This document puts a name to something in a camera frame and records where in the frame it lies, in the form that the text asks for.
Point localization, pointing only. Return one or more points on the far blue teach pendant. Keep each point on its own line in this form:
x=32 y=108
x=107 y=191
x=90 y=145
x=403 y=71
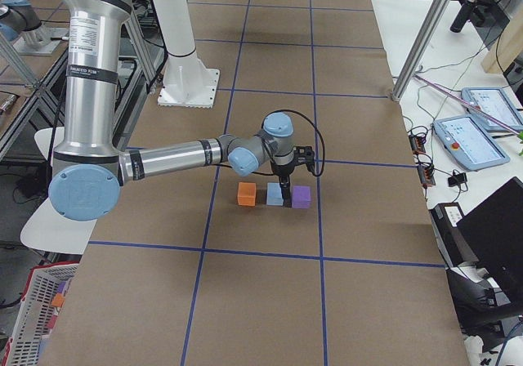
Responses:
x=495 y=102

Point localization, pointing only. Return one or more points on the blue teach pendant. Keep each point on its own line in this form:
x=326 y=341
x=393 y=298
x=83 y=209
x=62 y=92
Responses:
x=495 y=102
x=469 y=143

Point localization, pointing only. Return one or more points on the black printer device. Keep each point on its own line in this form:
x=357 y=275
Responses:
x=484 y=310

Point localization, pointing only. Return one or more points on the black monitor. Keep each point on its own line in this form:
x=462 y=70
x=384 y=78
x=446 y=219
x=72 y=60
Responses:
x=493 y=230

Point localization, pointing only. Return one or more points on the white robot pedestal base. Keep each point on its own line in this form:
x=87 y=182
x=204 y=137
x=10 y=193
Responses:
x=187 y=82

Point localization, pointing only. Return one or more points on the light blue foam block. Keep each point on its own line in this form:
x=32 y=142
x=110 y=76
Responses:
x=274 y=195

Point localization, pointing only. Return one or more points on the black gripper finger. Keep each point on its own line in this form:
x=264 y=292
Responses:
x=285 y=187

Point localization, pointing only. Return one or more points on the aluminium frame truss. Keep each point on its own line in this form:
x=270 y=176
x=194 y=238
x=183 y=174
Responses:
x=90 y=86

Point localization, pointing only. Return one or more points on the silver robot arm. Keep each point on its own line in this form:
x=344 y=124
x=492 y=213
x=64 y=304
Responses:
x=19 y=19
x=91 y=165

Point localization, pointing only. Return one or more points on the orange block in basket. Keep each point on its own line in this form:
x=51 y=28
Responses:
x=58 y=300

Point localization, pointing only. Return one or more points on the purple foam block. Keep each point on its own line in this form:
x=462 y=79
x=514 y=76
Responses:
x=301 y=197

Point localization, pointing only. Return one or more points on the near blue teach pendant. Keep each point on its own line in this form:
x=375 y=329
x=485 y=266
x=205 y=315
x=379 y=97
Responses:
x=469 y=143

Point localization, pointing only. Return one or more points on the white plastic basket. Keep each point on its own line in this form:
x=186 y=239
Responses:
x=37 y=313

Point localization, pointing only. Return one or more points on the aluminium frame post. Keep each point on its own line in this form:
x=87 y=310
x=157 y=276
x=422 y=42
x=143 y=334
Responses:
x=428 y=27

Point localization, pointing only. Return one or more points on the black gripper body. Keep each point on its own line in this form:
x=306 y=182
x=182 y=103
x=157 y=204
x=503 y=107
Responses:
x=283 y=171

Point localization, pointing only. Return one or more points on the orange foam block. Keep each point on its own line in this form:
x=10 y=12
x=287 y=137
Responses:
x=247 y=194

